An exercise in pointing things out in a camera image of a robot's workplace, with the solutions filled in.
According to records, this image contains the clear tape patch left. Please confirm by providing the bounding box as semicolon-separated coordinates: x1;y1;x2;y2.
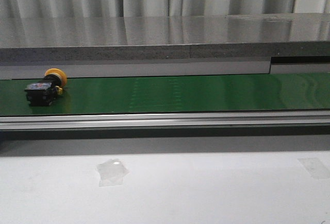
96;159;129;187

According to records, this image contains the grey rear conveyor guard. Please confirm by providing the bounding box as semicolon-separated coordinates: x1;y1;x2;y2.
1;56;329;79

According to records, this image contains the aluminium conveyor front rail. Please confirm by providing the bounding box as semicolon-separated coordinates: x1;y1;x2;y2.
1;110;329;130

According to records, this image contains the yellow black push button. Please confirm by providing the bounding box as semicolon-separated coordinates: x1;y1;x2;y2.
24;68;67;106

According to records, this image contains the clear tape patch right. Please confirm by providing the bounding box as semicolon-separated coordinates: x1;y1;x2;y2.
298;158;329;180

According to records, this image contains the clear tape patch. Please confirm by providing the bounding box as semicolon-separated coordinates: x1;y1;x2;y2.
96;159;129;187
298;158;329;180

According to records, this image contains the green conveyor belt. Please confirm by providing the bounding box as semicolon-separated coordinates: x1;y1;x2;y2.
1;73;329;116

